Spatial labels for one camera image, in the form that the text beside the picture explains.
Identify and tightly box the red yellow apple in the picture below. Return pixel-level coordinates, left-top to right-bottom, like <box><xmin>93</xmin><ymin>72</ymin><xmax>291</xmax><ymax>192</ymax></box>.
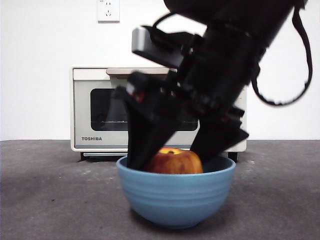
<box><xmin>146</xmin><ymin>146</ymin><xmax>204</xmax><ymax>175</ymax></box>

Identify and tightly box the glass oven door with handle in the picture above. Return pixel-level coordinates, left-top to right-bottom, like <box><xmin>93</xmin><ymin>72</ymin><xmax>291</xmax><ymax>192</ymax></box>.
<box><xmin>72</xmin><ymin>67</ymin><xmax>216</xmax><ymax>150</ymax></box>

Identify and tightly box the blue ribbed bowl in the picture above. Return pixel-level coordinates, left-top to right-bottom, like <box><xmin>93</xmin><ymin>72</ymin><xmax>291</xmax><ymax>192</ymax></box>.
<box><xmin>116</xmin><ymin>154</ymin><xmax>237</xmax><ymax>230</ymax></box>

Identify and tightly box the cream Toshiba toaster oven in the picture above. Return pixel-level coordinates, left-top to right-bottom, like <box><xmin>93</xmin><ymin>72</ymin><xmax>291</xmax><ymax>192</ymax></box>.
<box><xmin>69</xmin><ymin>65</ymin><xmax>248</xmax><ymax>163</ymax></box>

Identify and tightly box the metal wire oven rack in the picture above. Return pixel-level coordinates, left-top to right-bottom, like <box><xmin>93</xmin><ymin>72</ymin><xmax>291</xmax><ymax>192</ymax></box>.
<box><xmin>99</xmin><ymin>119</ymin><xmax>198</xmax><ymax>125</ymax></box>

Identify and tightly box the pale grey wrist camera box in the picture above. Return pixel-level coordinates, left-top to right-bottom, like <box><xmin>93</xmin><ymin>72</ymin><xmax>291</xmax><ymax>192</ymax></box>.
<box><xmin>131</xmin><ymin>26</ymin><xmax>187</xmax><ymax>70</ymax></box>

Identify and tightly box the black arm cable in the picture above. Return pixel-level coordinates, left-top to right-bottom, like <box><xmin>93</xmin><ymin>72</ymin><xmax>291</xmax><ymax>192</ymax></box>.
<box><xmin>250</xmin><ymin>4</ymin><xmax>313</xmax><ymax>106</ymax></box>

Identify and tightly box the white wall socket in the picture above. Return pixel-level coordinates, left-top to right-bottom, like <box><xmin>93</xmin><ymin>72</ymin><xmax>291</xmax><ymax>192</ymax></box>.
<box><xmin>97</xmin><ymin>0</ymin><xmax>121</xmax><ymax>24</ymax></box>

